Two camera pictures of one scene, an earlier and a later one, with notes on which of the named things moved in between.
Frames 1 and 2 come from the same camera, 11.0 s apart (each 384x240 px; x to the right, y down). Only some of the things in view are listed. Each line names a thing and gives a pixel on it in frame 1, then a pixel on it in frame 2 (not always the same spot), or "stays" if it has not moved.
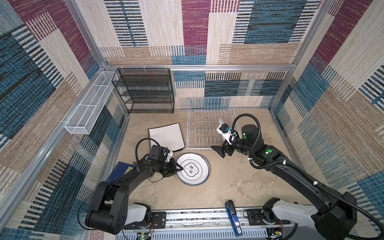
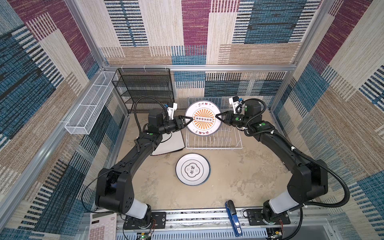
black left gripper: [173, 168] -> [178, 125]
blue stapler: [231, 208] stays
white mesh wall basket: [82, 120] stays
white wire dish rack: [203, 117] stays
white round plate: [196, 169] stays
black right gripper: [220, 149] -> [227, 119]
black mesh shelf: [146, 90] stays
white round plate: [226, 134] -> [204, 122]
